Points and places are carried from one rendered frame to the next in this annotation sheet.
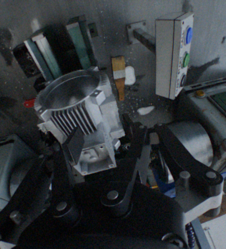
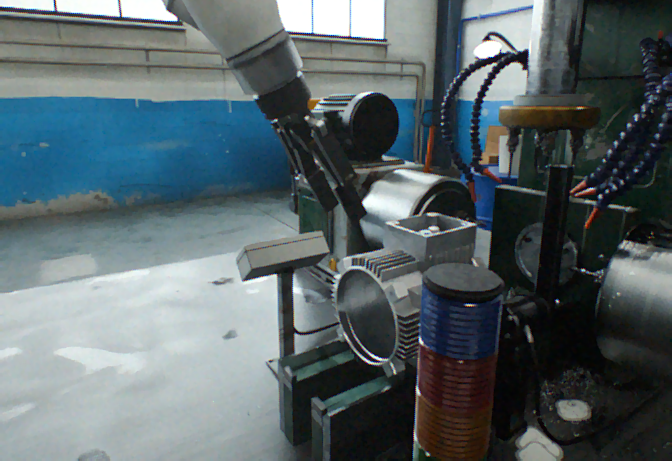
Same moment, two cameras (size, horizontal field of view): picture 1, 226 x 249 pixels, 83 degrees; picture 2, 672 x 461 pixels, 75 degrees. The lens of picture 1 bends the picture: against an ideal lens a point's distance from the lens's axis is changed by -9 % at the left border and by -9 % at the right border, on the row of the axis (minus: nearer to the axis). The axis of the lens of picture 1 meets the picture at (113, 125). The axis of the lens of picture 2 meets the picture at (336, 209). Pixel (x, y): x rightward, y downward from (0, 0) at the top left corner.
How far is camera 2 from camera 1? 0.63 m
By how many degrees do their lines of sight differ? 57
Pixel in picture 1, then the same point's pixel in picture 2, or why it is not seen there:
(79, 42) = (313, 368)
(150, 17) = (259, 359)
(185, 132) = (375, 222)
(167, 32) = (258, 254)
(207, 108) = (340, 237)
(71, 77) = (371, 356)
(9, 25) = not seen: outside the picture
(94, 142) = (392, 231)
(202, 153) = (380, 187)
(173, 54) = (275, 244)
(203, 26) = (247, 313)
